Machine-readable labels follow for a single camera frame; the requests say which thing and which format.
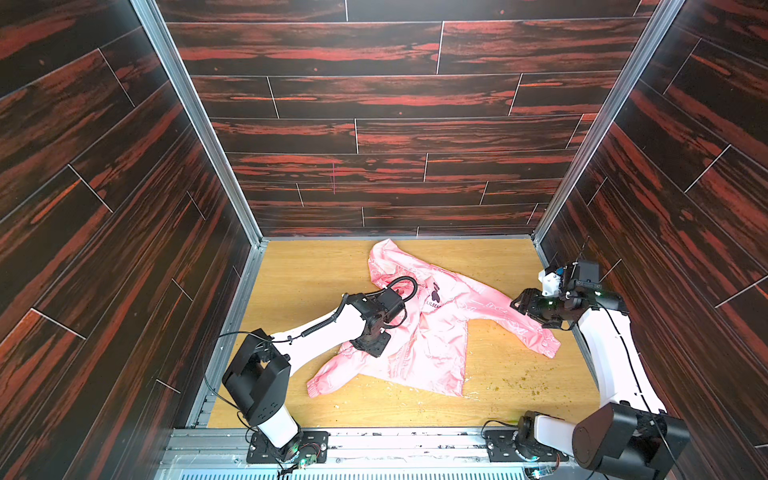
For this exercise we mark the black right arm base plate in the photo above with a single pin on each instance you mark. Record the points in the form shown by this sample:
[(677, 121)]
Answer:
[(504, 446)]

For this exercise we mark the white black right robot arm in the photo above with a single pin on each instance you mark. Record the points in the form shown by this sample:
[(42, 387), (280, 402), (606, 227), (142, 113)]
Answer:
[(631, 435)]

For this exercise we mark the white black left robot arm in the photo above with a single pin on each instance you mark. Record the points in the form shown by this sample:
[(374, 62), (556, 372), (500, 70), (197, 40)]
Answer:
[(258, 376)]

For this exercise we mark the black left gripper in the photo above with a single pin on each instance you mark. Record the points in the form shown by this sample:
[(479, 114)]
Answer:
[(380, 348)]

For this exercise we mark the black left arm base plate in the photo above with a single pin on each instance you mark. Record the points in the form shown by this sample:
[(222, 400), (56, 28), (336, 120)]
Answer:
[(306, 448)]

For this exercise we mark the aluminium corner post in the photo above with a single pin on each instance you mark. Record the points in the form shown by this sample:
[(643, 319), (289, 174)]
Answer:
[(648, 42), (160, 38)]

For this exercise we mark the aluminium front rail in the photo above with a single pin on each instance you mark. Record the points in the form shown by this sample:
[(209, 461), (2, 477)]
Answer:
[(358, 453)]

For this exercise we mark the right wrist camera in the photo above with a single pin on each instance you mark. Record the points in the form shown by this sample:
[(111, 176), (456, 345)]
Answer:
[(551, 279)]

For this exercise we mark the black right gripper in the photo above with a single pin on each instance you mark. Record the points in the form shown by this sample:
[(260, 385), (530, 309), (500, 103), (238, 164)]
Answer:
[(528, 303)]

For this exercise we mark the aluminium right corner post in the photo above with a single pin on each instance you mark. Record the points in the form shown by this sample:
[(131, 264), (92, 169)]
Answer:
[(648, 42)]

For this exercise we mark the aluminium left corner post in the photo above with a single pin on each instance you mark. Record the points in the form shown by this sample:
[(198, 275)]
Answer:
[(160, 38)]

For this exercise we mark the pink printed jacket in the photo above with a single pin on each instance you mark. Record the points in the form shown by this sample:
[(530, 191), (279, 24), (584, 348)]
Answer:
[(429, 350)]

